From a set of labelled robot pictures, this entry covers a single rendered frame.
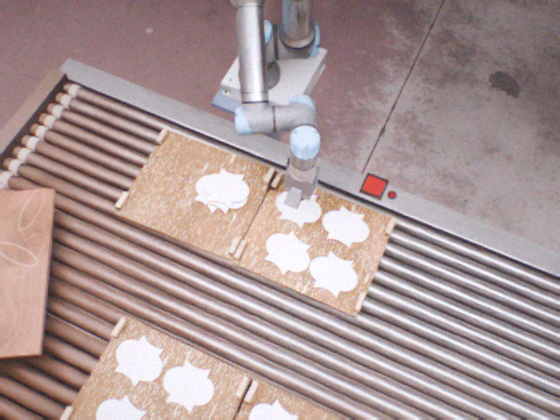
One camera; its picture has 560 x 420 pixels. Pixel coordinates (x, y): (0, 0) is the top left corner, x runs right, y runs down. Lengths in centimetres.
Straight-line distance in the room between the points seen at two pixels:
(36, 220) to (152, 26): 205
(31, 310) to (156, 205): 49
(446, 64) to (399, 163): 74
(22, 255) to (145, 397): 53
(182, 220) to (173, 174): 17
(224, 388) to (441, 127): 208
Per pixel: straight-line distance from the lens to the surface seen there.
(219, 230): 184
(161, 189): 193
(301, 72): 215
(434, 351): 179
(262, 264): 179
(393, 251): 187
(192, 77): 340
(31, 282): 178
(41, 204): 188
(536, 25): 398
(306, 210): 186
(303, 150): 151
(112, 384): 174
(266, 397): 169
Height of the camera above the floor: 260
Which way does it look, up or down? 63 degrees down
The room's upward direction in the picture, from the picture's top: 2 degrees clockwise
